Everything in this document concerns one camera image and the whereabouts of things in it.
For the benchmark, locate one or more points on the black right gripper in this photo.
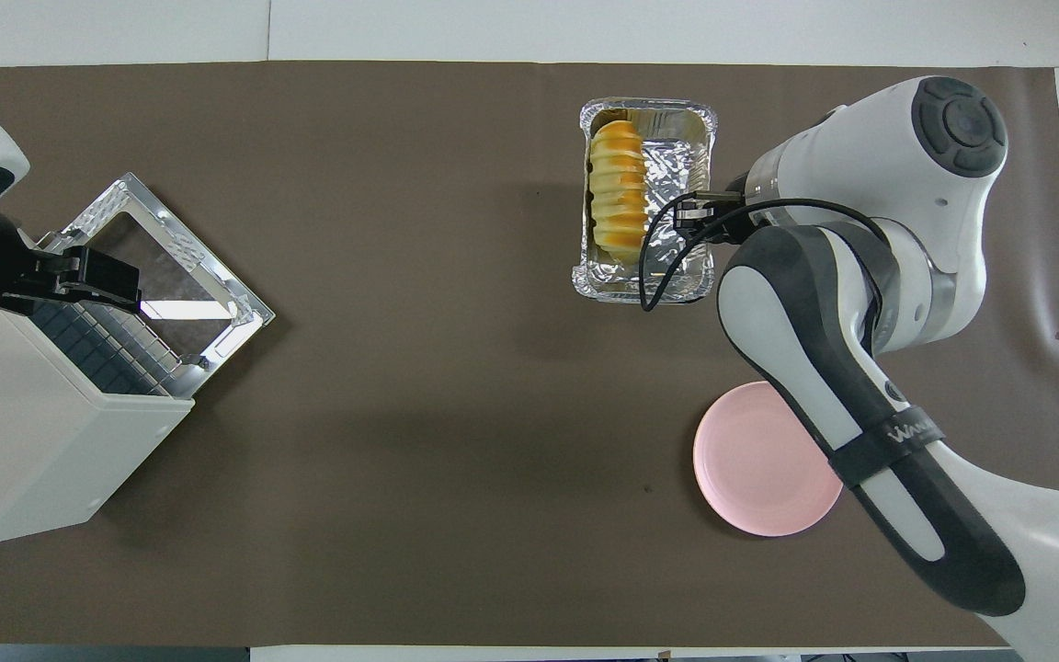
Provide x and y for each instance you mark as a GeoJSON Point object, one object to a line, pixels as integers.
{"type": "Point", "coordinates": [730, 213]}

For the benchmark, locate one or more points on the aluminium foil tray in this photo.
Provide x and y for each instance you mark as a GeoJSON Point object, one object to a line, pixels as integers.
{"type": "Point", "coordinates": [677, 156]}

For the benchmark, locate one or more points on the sliced yellow bread loaf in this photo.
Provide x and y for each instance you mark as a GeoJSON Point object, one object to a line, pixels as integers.
{"type": "Point", "coordinates": [620, 193]}

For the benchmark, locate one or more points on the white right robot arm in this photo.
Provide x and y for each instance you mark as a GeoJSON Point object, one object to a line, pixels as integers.
{"type": "Point", "coordinates": [860, 303]}

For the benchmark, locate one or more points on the cream white toaster oven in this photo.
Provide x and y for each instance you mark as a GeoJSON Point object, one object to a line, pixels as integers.
{"type": "Point", "coordinates": [24, 441]}

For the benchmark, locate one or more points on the pink round plate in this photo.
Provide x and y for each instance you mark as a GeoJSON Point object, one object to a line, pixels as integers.
{"type": "Point", "coordinates": [750, 478]}

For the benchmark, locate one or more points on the brown table mat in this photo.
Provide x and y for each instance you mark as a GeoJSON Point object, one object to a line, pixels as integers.
{"type": "Point", "coordinates": [401, 460]}

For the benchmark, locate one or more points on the glass oven door metal frame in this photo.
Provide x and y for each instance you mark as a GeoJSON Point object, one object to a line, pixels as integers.
{"type": "Point", "coordinates": [217, 280]}

